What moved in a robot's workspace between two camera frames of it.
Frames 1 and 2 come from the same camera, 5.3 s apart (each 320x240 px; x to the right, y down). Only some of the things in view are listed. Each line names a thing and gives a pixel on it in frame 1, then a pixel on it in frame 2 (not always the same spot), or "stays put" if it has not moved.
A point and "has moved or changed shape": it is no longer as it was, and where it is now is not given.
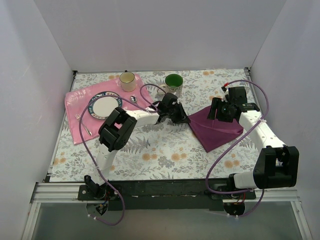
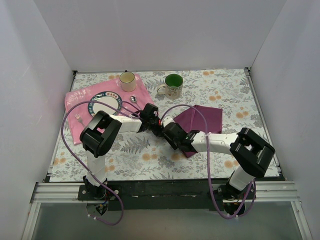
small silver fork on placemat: [78, 117] stays put
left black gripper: [178, 113] to [157, 125]
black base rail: [166, 195] stays put
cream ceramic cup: [127, 81] stays put
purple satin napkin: [212, 133] has moved or changed shape
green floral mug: [174, 85] stays put
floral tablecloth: [162, 152] stays put
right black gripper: [215, 110] to [169, 136]
